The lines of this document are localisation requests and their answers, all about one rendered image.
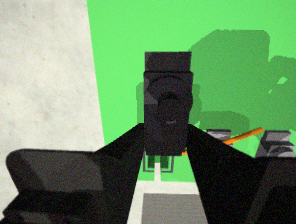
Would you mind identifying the green rectangular platform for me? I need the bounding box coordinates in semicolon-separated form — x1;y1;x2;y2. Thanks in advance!
86;0;296;182

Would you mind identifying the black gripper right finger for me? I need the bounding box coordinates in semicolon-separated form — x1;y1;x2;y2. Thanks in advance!
186;124;296;224

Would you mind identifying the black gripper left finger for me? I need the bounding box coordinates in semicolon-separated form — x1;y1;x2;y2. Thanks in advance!
5;123;144;224

